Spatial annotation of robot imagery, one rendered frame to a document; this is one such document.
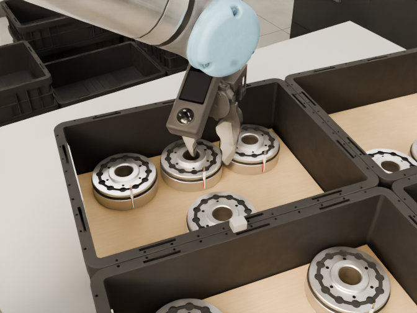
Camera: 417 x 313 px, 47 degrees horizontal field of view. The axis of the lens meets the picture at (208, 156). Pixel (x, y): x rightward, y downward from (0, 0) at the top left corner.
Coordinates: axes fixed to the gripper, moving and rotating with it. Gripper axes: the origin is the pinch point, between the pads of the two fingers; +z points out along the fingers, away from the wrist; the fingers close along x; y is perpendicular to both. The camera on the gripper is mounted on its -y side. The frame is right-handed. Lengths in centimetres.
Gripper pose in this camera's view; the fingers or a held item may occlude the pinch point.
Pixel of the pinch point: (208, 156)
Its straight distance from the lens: 77.8
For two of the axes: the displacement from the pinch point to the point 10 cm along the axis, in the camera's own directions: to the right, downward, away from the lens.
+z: 0.0, 7.7, 6.4
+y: 3.7, -6.0, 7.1
